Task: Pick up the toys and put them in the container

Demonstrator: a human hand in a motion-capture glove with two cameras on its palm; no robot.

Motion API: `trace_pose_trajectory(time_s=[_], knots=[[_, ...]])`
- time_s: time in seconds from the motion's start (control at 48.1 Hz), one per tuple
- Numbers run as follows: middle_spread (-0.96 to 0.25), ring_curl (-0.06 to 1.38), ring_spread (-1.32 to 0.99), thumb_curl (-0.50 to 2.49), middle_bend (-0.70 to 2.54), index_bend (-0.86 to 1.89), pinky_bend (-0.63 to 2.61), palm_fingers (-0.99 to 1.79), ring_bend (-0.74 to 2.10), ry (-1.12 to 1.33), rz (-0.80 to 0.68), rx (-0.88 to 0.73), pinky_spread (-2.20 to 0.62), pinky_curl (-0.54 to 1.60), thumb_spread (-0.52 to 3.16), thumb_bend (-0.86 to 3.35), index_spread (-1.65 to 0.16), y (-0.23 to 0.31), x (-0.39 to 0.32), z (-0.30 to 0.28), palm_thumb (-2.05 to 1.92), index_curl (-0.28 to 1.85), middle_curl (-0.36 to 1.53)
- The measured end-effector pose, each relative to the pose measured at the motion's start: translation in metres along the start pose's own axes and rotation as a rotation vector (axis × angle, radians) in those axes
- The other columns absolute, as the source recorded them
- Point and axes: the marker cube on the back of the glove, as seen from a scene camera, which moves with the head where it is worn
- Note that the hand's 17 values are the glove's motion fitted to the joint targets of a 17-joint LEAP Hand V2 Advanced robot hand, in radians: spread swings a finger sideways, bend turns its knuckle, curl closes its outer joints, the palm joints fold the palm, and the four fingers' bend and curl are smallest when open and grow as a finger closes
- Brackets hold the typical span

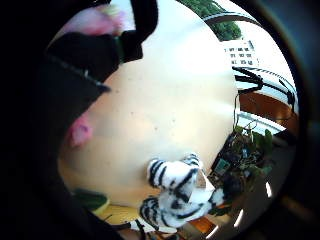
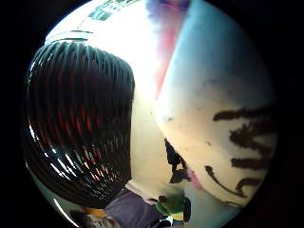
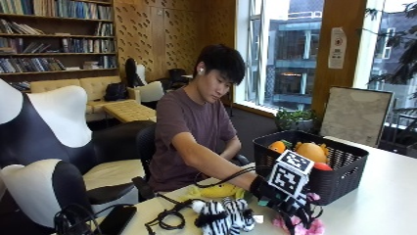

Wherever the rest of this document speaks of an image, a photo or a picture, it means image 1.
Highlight white black striped tiger toy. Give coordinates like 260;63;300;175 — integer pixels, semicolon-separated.
139;152;225;232

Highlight dark curved railing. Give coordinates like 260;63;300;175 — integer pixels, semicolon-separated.
202;11;262;28

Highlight white building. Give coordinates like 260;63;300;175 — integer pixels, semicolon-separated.
222;39;260;68

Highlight green potted plant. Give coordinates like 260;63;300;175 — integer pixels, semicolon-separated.
209;125;275;216

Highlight yellow flat object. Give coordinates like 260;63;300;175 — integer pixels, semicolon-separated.
95;204;142;226

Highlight black device with green label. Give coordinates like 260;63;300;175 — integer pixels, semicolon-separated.
212;146;238;178

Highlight green trees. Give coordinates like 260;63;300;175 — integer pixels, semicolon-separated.
176;0;242;42

